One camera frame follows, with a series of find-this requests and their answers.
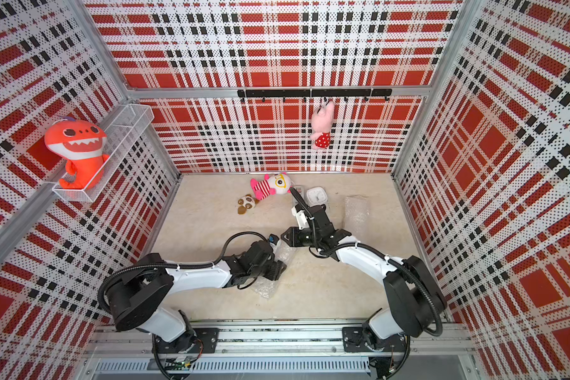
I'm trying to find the bubble wrap sheet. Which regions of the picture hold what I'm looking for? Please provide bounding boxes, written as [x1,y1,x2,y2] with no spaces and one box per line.
[252,239,296,299]
[343,196,370,241]

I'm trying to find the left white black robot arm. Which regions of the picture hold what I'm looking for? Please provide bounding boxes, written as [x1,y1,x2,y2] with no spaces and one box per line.
[98,231,287,343]

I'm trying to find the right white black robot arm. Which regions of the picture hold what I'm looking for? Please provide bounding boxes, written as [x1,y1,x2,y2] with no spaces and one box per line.
[281,204,447,351]

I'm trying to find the white square clock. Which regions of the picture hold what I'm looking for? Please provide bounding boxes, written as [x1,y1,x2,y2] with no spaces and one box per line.
[306,186,329,207]

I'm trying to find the grey tape dispenser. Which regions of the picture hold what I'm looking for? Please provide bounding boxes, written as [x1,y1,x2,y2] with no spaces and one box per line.
[294,185,305,199]

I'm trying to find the brown white dog plush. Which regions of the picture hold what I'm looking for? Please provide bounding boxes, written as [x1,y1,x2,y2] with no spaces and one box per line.
[237,194,259,215]

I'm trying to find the pink striped owl plush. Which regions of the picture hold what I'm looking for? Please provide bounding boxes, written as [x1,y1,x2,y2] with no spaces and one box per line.
[250,173,294,200]

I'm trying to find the pink pig plush toy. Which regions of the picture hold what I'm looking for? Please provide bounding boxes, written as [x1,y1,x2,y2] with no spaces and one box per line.
[310,101,335,150]

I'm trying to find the orange shark plush toy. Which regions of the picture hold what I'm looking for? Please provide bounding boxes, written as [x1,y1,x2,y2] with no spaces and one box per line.
[44,117,109,190]

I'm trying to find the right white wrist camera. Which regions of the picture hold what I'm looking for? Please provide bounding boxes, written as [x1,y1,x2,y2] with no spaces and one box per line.
[294,211,310,230]

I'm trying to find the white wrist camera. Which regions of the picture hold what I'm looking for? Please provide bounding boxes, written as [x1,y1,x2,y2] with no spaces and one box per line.
[268,234,280,245]
[294,211,310,230]

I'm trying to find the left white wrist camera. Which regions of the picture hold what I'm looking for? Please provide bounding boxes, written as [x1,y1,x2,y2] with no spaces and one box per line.
[268,234,280,245]

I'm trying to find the aluminium front rail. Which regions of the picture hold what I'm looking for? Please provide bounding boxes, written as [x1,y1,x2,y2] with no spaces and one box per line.
[85,319,475,358]

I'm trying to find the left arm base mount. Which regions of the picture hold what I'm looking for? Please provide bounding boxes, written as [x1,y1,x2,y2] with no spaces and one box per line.
[153,328,219,354]

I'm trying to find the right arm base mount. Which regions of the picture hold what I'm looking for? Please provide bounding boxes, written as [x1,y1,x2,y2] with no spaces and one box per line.
[342,326,407,353]

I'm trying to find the black wall hook rail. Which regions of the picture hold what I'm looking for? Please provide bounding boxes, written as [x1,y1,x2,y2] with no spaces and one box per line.
[237,88,393,101]

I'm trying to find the clear acrylic wall shelf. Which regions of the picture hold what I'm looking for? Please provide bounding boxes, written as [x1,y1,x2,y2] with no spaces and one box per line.
[52,104,154,203]

